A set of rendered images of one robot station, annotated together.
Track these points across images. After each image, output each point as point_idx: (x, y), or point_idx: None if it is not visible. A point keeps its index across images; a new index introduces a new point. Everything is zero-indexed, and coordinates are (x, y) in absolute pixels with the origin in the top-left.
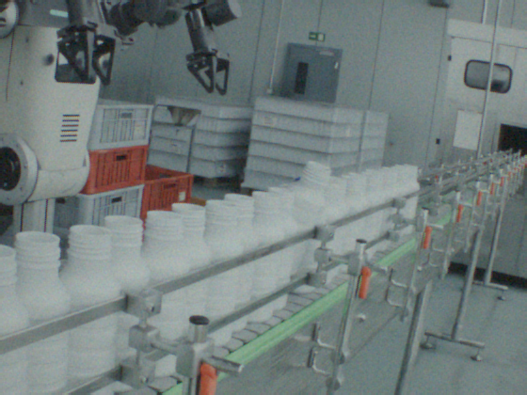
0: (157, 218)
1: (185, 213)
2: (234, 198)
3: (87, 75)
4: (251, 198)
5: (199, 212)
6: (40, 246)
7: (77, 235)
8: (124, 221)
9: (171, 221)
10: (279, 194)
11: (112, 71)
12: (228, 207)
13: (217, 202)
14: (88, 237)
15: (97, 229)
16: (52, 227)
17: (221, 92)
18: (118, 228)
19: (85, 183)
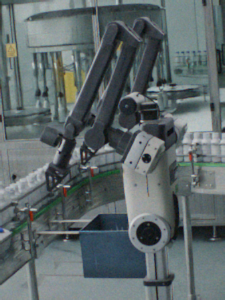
0: (33, 173)
1: (29, 176)
2: (21, 183)
3: (86, 159)
4: (17, 182)
5: (27, 176)
6: (45, 166)
7: (42, 168)
8: (39, 172)
9: (30, 173)
10: (10, 187)
11: (80, 159)
12: (21, 178)
13: (25, 179)
14: (40, 168)
15: (41, 169)
16: (146, 262)
17: (50, 189)
18: (38, 171)
19: (131, 242)
